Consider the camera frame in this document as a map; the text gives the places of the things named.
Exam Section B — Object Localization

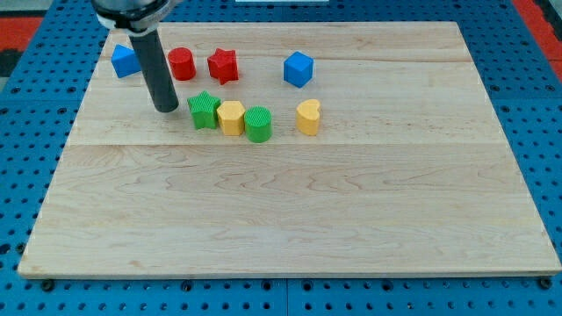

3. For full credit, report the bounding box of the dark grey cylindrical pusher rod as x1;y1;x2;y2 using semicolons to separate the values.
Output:
129;29;178;113

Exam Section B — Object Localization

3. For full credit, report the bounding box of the green star block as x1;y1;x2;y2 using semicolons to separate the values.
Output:
187;90;220;129

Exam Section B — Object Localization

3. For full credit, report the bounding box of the yellow hexagon block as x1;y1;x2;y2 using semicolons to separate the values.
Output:
217;100;246;136

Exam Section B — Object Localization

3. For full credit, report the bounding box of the red star block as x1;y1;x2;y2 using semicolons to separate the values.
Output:
207;48;239;85

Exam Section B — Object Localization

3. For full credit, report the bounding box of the red cylinder block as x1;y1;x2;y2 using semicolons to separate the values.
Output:
168;47;197;81

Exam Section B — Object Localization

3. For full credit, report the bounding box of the blue triangular block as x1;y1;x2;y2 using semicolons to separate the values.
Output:
111;44;141;78

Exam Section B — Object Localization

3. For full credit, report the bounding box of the green cylinder block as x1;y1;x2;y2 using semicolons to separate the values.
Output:
244;106;272;143

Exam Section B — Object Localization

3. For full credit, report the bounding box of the blue cube block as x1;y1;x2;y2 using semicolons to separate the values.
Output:
283;51;314;88

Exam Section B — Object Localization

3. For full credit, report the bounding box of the light wooden board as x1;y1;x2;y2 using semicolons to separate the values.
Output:
18;22;561;279

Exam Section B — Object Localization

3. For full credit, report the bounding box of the yellow heart block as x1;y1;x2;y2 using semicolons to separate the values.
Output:
296;99;321;136

